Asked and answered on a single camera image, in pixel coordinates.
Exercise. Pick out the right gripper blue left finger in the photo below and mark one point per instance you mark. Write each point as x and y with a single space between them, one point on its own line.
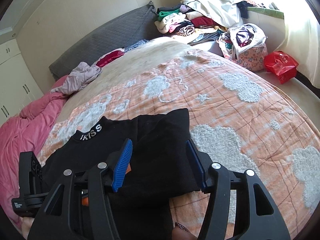
122 164

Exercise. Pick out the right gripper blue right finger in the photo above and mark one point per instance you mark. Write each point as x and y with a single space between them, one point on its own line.
197 168

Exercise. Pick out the pile of folded clothes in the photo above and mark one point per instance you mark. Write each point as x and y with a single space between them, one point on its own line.
187 25

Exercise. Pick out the left hand red nails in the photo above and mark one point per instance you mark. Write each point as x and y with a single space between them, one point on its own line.
26 226

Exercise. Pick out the right hand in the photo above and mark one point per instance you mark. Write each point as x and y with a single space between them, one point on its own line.
180 232

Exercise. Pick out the pink duvet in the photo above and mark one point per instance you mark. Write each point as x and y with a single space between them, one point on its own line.
26 131

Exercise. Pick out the orange white fleece blanket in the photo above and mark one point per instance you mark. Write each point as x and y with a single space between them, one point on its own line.
236 116

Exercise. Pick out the mauve crumpled garment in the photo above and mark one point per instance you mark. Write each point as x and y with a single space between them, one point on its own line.
77 80

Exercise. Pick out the cream wardrobe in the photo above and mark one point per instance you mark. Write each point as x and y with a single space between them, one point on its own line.
17 86

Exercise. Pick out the beige bed sheet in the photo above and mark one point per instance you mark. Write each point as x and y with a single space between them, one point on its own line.
140 55

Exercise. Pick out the red satin pillow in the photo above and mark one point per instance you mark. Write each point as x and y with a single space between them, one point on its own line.
109 57

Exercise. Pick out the floral fabric bag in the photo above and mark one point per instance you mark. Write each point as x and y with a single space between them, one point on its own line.
245 45

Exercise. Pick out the red plastic bag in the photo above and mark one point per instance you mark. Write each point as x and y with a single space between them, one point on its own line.
282 65

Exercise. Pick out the grey quilted headboard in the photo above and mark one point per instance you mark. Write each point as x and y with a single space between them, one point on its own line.
120 32

